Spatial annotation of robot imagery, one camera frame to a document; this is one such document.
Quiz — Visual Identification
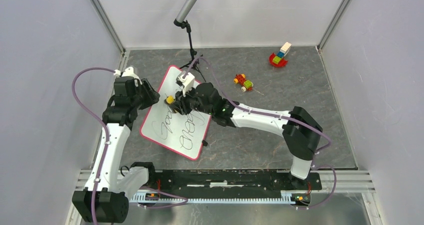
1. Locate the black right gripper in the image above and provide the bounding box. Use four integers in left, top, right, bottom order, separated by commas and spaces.
169, 84, 214, 117

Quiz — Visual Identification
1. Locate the yellow bone shaped eraser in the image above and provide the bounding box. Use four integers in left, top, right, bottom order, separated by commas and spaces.
165, 95, 175, 105

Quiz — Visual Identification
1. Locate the pink framed whiteboard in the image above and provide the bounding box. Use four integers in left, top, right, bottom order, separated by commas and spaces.
139, 65, 211, 160

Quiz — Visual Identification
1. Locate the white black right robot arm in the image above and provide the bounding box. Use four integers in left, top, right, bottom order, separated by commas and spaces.
164, 82, 323, 189

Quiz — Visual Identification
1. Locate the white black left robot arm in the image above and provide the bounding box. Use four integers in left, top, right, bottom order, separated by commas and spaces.
72, 76, 160, 224

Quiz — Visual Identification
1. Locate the black tripod microphone stand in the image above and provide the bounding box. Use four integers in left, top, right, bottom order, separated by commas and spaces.
173, 19, 206, 82

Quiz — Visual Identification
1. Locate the red toy brick car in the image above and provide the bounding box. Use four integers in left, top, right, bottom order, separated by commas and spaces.
233, 73, 254, 92

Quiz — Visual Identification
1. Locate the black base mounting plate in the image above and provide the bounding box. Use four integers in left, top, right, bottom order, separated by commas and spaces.
146, 169, 322, 199

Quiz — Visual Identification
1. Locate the red toy brick boat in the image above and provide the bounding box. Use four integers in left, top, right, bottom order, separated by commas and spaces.
268, 42, 292, 68

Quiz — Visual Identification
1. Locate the grey microphone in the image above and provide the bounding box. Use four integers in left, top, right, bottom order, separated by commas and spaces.
174, 0, 197, 27

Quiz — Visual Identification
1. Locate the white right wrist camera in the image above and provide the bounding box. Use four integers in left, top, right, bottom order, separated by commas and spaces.
176, 71, 195, 97

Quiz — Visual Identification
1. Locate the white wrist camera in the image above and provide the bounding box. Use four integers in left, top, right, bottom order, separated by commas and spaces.
176, 71, 195, 97
113, 66, 143, 85

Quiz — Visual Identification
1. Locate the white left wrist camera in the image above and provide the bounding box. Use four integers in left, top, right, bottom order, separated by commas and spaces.
113, 66, 143, 85

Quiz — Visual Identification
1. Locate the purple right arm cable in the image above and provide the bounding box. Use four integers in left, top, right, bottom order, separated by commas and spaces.
181, 55, 338, 211

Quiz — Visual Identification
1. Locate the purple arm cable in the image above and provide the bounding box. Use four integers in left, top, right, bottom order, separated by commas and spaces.
181, 55, 338, 211
71, 67, 122, 225

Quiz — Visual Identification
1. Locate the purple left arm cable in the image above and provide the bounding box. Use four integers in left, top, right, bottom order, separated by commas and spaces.
71, 67, 122, 225

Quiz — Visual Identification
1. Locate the white slotted cable duct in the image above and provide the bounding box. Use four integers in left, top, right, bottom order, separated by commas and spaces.
129, 189, 311, 206

